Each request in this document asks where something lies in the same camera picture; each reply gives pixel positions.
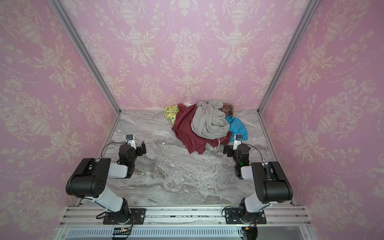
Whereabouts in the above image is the white cloth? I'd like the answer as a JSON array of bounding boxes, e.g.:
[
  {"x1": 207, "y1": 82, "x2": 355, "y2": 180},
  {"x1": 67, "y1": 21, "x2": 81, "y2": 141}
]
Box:
[{"x1": 182, "y1": 104, "x2": 221, "y2": 155}]

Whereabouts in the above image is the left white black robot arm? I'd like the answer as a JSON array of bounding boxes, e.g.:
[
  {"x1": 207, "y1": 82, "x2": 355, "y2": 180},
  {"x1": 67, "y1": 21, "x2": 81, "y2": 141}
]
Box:
[{"x1": 66, "y1": 140, "x2": 147, "y2": 226}]

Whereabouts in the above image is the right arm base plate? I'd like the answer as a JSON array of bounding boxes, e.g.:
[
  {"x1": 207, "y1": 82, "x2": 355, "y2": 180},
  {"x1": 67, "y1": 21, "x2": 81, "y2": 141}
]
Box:
[{"x1": 221, "y1": 207, "x2": 267, "y2": 225}]

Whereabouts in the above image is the maroon cloth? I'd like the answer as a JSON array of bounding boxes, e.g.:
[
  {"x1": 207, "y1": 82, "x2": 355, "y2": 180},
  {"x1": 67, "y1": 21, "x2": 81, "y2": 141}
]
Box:
[{"x1": 173, "y1": 104, "x2": 233, "y2": 155}]

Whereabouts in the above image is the aluminium front rail frame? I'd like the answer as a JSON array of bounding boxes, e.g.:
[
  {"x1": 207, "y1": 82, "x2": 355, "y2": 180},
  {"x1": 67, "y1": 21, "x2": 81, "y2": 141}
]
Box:
[{"x1": 54, "y1": 204, "x2": 317, "y2": 240}]

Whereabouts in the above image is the aluminium corner post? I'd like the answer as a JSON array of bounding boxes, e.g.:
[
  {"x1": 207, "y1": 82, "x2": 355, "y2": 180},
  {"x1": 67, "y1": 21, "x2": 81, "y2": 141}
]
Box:
[
  {"x1": 258, "y1": 0, "x2": 321, "y2": 115},
  {"x1": 48, "y1": 0, "x2": 121, "y2": 115}
]

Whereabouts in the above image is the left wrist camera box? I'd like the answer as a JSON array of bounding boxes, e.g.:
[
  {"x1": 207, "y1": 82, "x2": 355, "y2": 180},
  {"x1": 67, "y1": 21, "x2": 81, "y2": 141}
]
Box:
[{"x1": 126, "y1": 134, "x2": 137, "y2": 149}]

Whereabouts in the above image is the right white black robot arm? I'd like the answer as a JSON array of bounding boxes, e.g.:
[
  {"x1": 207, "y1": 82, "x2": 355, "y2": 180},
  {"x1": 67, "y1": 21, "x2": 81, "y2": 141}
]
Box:
[{"x1": 222, "y1": 144, "x2": 293, "y2": 226}]

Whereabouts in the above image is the left aluminium corner post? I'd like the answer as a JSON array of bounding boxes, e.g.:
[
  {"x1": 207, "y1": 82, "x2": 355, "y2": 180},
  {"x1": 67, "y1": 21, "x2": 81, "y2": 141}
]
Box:
[{"x1": 48, "y1": 0, "x2": 121, "y2": 115}]

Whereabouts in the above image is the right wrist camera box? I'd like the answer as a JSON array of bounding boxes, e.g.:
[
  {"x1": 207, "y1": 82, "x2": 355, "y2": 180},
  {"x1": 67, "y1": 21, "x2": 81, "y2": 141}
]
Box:
[{"x1": 233, "y1": 134, "x2": 243, "y2": 151}]

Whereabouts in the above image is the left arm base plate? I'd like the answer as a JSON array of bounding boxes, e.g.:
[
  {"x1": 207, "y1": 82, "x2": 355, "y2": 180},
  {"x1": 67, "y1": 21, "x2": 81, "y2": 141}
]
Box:
[{"x1": 103, "y1": 208, "x2": 146, "y2": 226}]

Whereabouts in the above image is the grey cloth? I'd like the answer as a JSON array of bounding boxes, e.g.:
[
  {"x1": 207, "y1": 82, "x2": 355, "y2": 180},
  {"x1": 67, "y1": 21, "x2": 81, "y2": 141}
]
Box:
[{"x1": 191, "y1": 100, "x2": 230, "y2": 140}]

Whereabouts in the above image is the yellow floral cloth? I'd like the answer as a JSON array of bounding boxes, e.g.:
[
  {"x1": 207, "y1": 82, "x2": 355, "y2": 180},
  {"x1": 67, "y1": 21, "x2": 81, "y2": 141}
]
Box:
[{"x1": 164, "y1": 105, "x2": 180, "y2": 125}]

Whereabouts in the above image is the right aluminium corner post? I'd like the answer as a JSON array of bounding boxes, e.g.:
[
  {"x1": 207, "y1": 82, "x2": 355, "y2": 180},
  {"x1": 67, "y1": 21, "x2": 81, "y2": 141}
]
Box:
[{"x1": 258, "y1": 0, "x2": 321, "y2": 115}]

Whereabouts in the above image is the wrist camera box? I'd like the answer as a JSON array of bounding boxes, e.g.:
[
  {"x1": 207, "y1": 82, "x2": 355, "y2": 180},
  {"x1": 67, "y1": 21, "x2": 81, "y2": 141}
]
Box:
[
  {"x1": 126, "y1": 134, "x2": 137, "y2": 149},
  {"x1": 233, "y1": 134, "x2": 243, "y2": 151}
]

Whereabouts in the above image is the blue cloth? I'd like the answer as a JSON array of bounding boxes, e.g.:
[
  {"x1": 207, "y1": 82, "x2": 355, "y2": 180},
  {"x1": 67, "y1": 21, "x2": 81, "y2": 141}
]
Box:
[{"x1": 226, "y1": 116, "x2": 248, "y2": 143}]

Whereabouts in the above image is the plaid cloth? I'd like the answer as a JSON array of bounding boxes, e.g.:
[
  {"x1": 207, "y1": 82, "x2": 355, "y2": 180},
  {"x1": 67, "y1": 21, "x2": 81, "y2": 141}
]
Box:
[{"x1": 221, "y1": 103, "x2": 235, "y2": 117}]

